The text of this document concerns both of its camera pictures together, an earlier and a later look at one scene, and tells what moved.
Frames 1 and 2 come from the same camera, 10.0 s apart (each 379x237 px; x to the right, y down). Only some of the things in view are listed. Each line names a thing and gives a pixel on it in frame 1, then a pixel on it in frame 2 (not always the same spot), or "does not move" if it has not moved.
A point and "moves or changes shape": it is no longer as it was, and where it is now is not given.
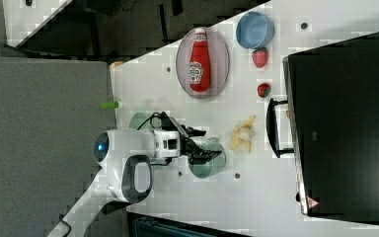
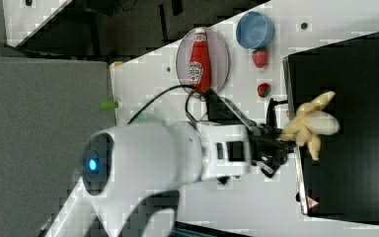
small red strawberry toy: x=264 y=90 does not move
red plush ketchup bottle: x=199 y=68 does not move
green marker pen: x=110 y=105 does not move
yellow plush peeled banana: x=243 y=134 moves or changes shape
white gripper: x=167 y=143 to x=228 y=149
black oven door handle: x=271 y=128 does not move
